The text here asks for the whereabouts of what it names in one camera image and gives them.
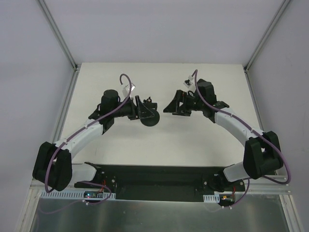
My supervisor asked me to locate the black phone stand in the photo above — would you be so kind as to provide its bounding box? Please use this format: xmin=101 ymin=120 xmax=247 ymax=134
xmin=139 ymin=97 xmax=160 ymax=127

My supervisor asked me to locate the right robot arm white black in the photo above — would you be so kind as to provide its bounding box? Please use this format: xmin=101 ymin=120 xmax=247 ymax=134
xmin=163 ymin=79 xmax=283 ymax=192

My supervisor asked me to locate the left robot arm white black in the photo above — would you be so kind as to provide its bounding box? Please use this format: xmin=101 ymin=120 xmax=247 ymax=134
xmin=32 ymin=89 xmax=160 ymax=193

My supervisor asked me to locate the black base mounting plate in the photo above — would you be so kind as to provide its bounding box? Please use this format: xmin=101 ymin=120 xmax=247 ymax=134
xmin=45 ymin=163 xmax=252 ymax=202

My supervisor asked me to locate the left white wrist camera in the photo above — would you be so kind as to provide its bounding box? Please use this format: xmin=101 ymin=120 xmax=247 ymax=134
xmin=121 ymin=84 xmax=136 ymax=97

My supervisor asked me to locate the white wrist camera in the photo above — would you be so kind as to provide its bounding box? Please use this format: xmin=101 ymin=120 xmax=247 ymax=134
xmin=183 ymin=76 xmax=194 ymax=88
xmin=121 ymin=84 xmax=136 ymax=97

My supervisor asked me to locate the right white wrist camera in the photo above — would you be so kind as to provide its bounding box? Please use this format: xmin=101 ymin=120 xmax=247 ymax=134
xmin=183 ymin=76 xmax=194 ymax=88

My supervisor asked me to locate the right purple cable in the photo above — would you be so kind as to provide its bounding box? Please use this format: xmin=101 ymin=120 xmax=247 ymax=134
xmin=194 ymin=69 xmax=292 ymax=211

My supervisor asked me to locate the purple cable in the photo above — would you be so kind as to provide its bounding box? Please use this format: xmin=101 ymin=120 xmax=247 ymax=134
xmin=38 ymin=73 xmax=133 ymax=214
xmin=194 ymin=69 xmax=292 ymax=211

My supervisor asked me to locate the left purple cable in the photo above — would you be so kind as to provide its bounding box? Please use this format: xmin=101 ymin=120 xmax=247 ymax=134
xmin=38 ymin=73 xmax=133 ymax=214

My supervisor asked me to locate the right aluminium corner post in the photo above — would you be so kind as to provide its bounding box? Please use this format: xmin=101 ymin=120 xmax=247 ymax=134
xmin=243 ymin=0 xmax=293 ymax=73

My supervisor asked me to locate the aluminium corner post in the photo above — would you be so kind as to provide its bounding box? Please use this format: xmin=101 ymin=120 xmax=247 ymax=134
xmin=243 ymin=0 xmax=293 ymax=73
xmin=36 ymin=0 xmax=78 ymax=71

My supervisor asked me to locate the right white cable duct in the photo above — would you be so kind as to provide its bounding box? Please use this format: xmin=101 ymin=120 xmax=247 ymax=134
xmin=203 ymin=194 xmax=220 ymax=203

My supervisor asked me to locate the white cable duct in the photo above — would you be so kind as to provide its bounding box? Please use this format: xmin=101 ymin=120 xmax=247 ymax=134
xmin=203 ymin=194 xmax=220 ymax=203
xmin=41 ymin=190 xmax=116 ymax=201

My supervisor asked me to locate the left white cable duct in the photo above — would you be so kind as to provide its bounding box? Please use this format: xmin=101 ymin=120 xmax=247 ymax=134
xmin=41 ymin=190 xmax=116 ymax=201

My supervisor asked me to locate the aluminium frame rail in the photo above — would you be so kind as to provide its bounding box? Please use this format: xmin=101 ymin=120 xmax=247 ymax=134
xmin=30 ymin=169 xmax=294 ymax=195

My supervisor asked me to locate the left aluminium corner post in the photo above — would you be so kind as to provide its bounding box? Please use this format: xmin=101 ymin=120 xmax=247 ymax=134
xmin=36 ymin=0 xmax=78 ymax=71

